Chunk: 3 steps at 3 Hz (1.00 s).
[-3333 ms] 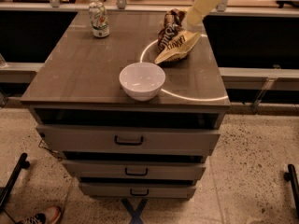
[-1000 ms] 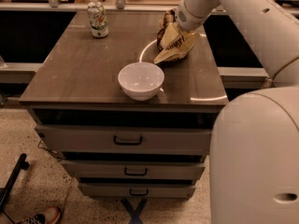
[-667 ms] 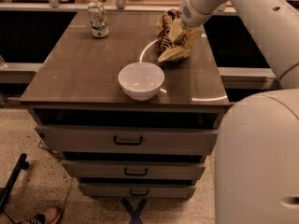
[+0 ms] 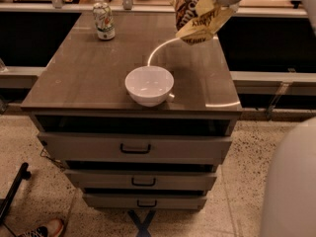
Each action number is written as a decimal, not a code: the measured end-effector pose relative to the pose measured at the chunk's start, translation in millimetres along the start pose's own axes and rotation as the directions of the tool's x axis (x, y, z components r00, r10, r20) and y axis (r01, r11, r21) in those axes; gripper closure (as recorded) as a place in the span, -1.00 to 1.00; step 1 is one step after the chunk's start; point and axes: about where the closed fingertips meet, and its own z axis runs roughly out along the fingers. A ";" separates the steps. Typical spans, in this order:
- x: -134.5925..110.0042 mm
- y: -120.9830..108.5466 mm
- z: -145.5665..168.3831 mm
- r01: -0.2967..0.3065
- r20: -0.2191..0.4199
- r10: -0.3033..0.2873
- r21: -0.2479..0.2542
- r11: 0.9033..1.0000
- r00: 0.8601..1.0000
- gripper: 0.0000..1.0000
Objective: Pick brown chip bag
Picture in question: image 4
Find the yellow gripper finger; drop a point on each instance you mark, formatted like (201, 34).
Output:
(205, 6)

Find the brown chip bag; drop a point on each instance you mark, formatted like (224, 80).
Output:
(194, 29)

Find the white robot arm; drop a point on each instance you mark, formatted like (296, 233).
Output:
(289, 208)

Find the white bowl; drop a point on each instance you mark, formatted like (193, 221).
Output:
(149, 86)

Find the green white soda can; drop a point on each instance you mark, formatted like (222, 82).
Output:
(104, 21)

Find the grey drawer cabinet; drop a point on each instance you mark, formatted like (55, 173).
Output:
(82, 91)

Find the blue tape cross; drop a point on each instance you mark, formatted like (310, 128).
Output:
(142, 225)

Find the black left base leg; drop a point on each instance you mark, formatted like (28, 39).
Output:
(5, 203)

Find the orange sneaker shoe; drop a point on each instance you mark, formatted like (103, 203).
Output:
(53, 228)

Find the top drawer with black handle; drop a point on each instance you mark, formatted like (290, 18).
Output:
(135, 148)

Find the drawer with black handle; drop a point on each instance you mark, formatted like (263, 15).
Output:
(135, 148)
(145, 201)
(141, 180)

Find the bottom drawer with black handle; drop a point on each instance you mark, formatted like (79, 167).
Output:
(145, 201)

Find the middle drawer with black handle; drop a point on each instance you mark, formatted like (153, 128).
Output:
(141, 180)

